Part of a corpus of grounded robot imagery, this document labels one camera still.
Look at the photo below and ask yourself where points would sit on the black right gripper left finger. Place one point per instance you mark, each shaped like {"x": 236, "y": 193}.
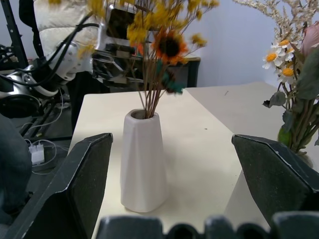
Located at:
{"x": 74, "y": 189}

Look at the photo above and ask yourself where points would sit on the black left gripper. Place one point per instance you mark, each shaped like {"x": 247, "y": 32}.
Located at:
{"x": 120, "y": 22}

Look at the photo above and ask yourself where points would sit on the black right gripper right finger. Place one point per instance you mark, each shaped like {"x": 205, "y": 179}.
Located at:
{"x": 276, "y": 174}

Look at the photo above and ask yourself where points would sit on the yellow orange sunflower bouquet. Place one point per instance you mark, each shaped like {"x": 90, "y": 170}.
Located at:
{"x": 164, "y": 47}

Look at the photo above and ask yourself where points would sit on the white daisy pink flower bouquet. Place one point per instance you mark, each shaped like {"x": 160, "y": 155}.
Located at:
{"x": 294, "y": 74}

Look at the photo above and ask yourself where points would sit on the white faceted ceramic vase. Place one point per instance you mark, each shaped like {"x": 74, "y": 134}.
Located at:
{"x": 306, "y": 159}
{"x": 143, "y": 164}

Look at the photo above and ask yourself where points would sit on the white power adapter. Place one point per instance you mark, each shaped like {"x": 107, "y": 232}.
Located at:
{"x": 37, "y": 154}

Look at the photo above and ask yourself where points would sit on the person in blue jeans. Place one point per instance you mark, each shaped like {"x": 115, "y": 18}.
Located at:
{"x": 12, "y": 169}

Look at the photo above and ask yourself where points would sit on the person in white jacket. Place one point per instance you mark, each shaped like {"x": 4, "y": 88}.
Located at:
{"x": 59, "y": 22}

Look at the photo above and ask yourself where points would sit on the black background cabinet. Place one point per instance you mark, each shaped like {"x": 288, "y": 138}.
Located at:
{"x": 189, "y": 72}

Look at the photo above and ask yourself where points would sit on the black metal frame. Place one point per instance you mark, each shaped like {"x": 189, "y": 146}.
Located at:
{"x": 13, "y": 35}

